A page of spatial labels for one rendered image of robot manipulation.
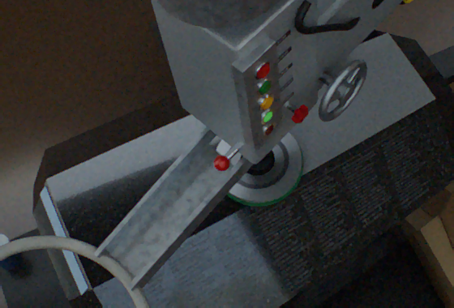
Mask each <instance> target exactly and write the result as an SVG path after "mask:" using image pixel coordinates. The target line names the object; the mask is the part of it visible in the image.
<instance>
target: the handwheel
mask: <svg viewBox="0 0 454 308"><path fill-rule="evenodd" d="M366 72H367V66H366V63H365V62H364V61H363V60H361V59H357V60H355V61H352V62H351V63H350V64H348V65H347V66H346V67H344V68H342V69H341V70H340V71H339V72H338V73H337V75H336V76H335V77H333V76H331V75H330V74H328V73H327V72H326V71H324V72H323V73H322V74H321V75H320V77H319V80H321V81H322V82H324V83H325V84H327V85H328V88H327V90H326V92H325V93H324V94H323V97H322V100H321V101H320V104H319V119H320V120H321V121H323V122H330V121H332V120H334V119H336V118H338V117H339V116H340V115H341V114H343V112H344V111H346V110H347V108H348V107H349V106H350V105H351V104H352V103H353V101H354V98H355V97H356V95H357V94H358V93H359V91H360V89H361V88H362V85H363V84H364V82H365V79H366ZM350 74H351V75H350ZM348 76H349V77H348ZM347 77H348V79H347V80H346V78H347ZM356 77H357V78H356ZM355 79H356V80H355ZM354 80H355V82H354V84H353V85H352V82H353V81H354ZM335 99H337V100H339V101H340V104H339V105H338V106H337V107H336V108H335V109H334V110H333V111H332V112H330V113H328V106H329V103H330V102H332V101H334V100H335Z"/></svg>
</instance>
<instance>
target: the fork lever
mask: <svg viewBox="0 0 454 308"><path fill-rule="evenodd" d="M215 137H216V134H215V133H214V132H212V131H211V130H210V129H208V128H207V127H206V128H205V129H204V130H203V131H202V133H201V134H199V135H198V136H197V137H196V138H195V139H194V140H193V142H192V143H191V144H190V145H189V146H188V147H187V148H186V149H185V151H184V152H183V153H182V154H181V155H180V157H179V158H177V160H176V161H175V162H174V163H173V164H172V165H171V166H170V167H169V169H168V170H167V171H166V172H165V173H164V174H163V175H162V176H161V178H160V179H159V180H158V181H157V182H156V183H155V184H154V185H153V186H152V188H151V189H150V190H149V191H148V192H147V193H146V194H145V195H144V197H143V198H142V199H141V200H140V201H139V202H138V203H137V205H136V206H135V207H134V208H133V209H132V210H131V211H130V212H129V214H128V215H127V216H126V217H125V218H124V219H123V221H122V223H121V224H120V225H118V226H117V227H116V228H115V229H114V230H113V232H112V233H111V234H110V235H109V236H108V237H107V238H106V240H105V241H104V242H103V243H102V244H101V245H100V246H99V248H98V249H97V250H96V252H95V253H94V255H95V256H96V257H97V258H98V259H100V258H101V256H102V255H103V254H109V255H111V256H112V257H113V258H114V259H116V260H117V261H118V262H119V263H120V264H121V265H122V266H123V267H124V268H125V269H126V270H127V271H128V272H129V273H130V274H131V275H132V276H133V277H134V279H133V281H132V282H131V283H130V284H128V286H127V288H128V289H130V290H132V291H133V290H134V289H137V287H140V288H141V289H142V288H143V287H144V286H145V285H146V284H147V283H148V282H149V281H150V280H151V278H152V277H153V276H154V275H155V274H156V272H157V271H159V270H160V269H161V268H162V267H163V265H164V264H165V263H166V262H167V260H168V259H169V257H170V256H171V255H173V254H174V253H175V251H176V250H177V249H178V248H179V247H180V246H181V245H182V243H183V242H184V241H185V240H186V239H187V238H188V237H189V236H190V235H191V234H192V233H193V232H194V231H195V229H196V228H197V227H198V226H199V225H200V224H201V222H202V221H203V220H204V219H205V218H206V217H207V216H208V214H209V213H210V212H211V211H212V210H213V209H214V207H215V206H216V205H217V204H218V203H219V202H220V201H221V200H222V199H223V198H224V197H225V196H226V194H227V193H228V192H229V191H230V190H232V189H233V187H234V186H235V185H236V184H237V183H238V182H239V180H240V178H241V177H242V176H243V175H244V174H245V173H246V171H247V170H248V169H249V168H250V167H251V166H252V165H253V163H250V162H249V161H248V160H247V159H246V158H245V157H243V158H242V159H241V160H240V161H239V162H238V163H237V164H236V165H234V164H231V163H230V162H229V167H228V168H227V170H225V171H219V170H217V169H216V168H215V166H214V160H215V159H216V158H217V157H218V156H221V154H220V153H218V151H217V150H216V149H214V148H213V147H212V146H211V145H209V144H210V143H211V142H212V140H213V139H214V138H215Z"/></svg>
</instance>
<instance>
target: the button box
mask: <svg viewBox="0 0 454 308"><path fill-rule="evenodd" d="M266 61H269V62H270V71H269V73H268V74H267V75H266V76H265V77H263V78H261V79H255V72H256V70H257V68H258V67H259V65H260V64H261V63H263V62H266ZM232 68H233V77H234V82H235V88H236V93H237V98H238V106H239V111H240V116H241V120H242V130H243V135H244V139H245V145H246V146H247V147H248V148H250V149H251V150H252V151H253V152H256V151H257V150H258V149H259V148H261V147H262V146H263V145H264V144H265V143H266V142H267V141H268V140H269V139H270V138H271V137H272V136H273V135H274V134H275V133H276V132H277V131H278V130H279V129H280V128H281V127H282V125H283V124H282V112H281V91H280V79H279V68H278V57H277V47H276V42H275V41H274V40H273V39H271V38H270V37H269V36H268V37H267V38H266V39H265V40H264V41H263V42H261V43H260V44H258V45H257V46H256V47H255V48H254V49H253V50H252V51H251V52H250V53H249V54H248V55H247V56H246V57H245V58H243V59H241V60H237V59H236V60H235V61H234V62H233V63H232ZM266 78H271V79H272V87H271V89H270V90H269V92H268V93H267V94H265V95H262V96H257V95H256V91H257V89H258V87H259V84H260V83H261V82H262V81H263V80H265V79H266ZM270 93H271V94H272V95H273V102H272V104H271V106H270V107H269V108H268V109H265V110H259V103H260V101H261V100H262V99H263V98H264V97H265V96H266V95H268V94H270ZM270 108H274V110H275V111H274V114H273V116H272V118H271V119H270V120H269V121H268V122H267V123H265V125H262V123H260V118H262V116H263V115H264V114H265V112H266V111H267V110H269V109H270ZM270 122H276V126H275V129H274V131H273V132H272V133H271V134H270V135H269V136H268V137H266V138H264V137H263V131H264V130H265V128H266V127H267V126H268V125H269V123H270Z"/></svg>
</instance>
